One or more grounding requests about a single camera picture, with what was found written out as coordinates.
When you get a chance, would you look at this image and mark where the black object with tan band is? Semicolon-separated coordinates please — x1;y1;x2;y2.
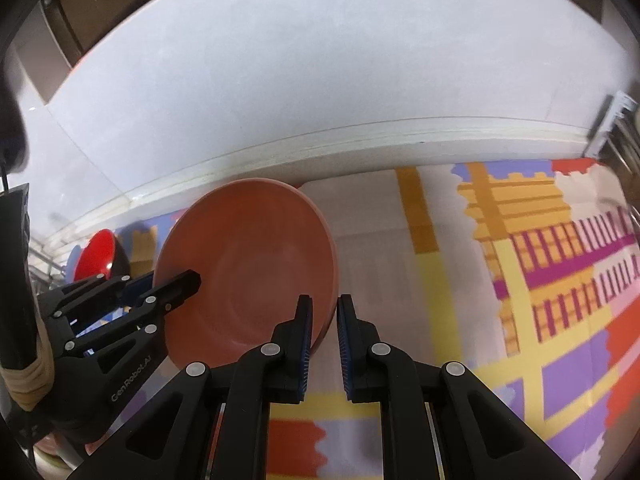
0;182;57;411

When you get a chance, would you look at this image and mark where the pink bowl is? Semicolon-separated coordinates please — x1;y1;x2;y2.
152;178;340;368

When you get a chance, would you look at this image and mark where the metal wire rack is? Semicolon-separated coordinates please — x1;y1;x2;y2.
27;247;68;286

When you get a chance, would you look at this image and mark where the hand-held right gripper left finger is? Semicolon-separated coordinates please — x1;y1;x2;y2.
65;294;315;480

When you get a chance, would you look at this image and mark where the red and black bowl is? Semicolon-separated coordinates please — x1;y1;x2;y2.
74;229;132;281

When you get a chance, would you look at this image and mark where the white pot rack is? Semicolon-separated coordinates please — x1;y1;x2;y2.
584;94;638;157

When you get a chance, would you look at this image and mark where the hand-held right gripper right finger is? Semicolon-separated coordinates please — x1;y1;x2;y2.
336;294;578;480

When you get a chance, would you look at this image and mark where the wooden cabinet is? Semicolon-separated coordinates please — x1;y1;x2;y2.
42;0;131;68

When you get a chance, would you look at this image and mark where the colourful patterned mat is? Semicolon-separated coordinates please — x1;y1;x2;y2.
65;157;640;480

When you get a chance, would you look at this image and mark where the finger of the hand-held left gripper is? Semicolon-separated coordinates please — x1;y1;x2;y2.
37;271;157;333
62;269;202;361

